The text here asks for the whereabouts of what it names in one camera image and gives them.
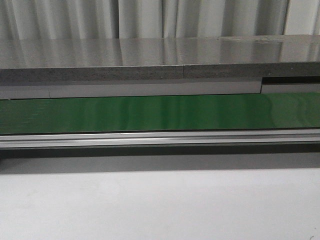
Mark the grey rear conveyor rail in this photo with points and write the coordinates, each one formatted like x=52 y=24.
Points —
x=219 y=87

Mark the white pleated curtain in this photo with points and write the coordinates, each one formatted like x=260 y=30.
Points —
x=124 y=19

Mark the aluminium front conveyor rail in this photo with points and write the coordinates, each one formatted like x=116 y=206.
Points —
x=159 y=138

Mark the grey rear guard segment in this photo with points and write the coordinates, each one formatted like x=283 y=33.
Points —
x=298 y=84

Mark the green conveyor belt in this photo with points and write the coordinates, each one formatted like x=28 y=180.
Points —
x=160 y=113

